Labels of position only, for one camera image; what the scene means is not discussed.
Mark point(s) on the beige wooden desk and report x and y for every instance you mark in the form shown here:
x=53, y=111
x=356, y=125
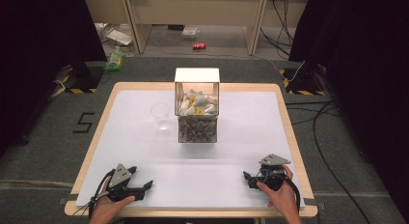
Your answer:
x=199, y=10

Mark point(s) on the pile of white packets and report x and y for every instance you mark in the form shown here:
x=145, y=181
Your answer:
x=197, y=103

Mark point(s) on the red drink can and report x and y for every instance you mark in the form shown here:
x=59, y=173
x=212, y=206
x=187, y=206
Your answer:
x=199, y=46

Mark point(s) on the person's right hand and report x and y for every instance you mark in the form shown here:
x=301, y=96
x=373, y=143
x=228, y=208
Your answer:
x=280, y=196

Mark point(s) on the clear plastic cup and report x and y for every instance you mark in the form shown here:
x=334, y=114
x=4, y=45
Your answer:
x=160, y=114

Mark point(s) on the green snack packet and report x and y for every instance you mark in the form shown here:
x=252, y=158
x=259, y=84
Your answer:
x=114, y=62

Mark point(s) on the crumpled plastic wrapping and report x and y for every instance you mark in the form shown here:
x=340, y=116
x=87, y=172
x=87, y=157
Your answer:
x=117, y=37

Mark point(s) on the person's left hand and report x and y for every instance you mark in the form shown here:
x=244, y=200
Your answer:
x=107, y=209

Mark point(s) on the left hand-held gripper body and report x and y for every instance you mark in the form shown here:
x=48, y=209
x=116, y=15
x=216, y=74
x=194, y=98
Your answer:
x=119, y=176

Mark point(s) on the clear plastic bag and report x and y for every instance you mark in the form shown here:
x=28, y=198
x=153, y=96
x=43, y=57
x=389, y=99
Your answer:
x=190, y=33

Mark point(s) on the clear two-tier storage box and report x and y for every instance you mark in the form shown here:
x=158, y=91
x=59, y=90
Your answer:
x=196, y=89

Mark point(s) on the small black box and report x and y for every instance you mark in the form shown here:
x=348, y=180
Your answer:
x=175, y=27

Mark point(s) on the stand base with hazard tape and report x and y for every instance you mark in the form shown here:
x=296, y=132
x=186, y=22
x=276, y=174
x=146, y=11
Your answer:
x=84, y=79
x=304, y=84

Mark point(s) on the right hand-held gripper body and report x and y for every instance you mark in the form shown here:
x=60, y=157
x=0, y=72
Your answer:
x=273, y=174

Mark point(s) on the white table sheet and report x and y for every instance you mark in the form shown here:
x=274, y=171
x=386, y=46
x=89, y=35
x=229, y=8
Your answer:
x=199, y=172

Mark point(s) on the pile of dark packets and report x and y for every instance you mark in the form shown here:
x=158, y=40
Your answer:
x=197, y=129

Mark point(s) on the black curtain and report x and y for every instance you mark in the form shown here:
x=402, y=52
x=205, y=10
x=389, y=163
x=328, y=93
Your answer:
x=38, y=50
x=363, y=56

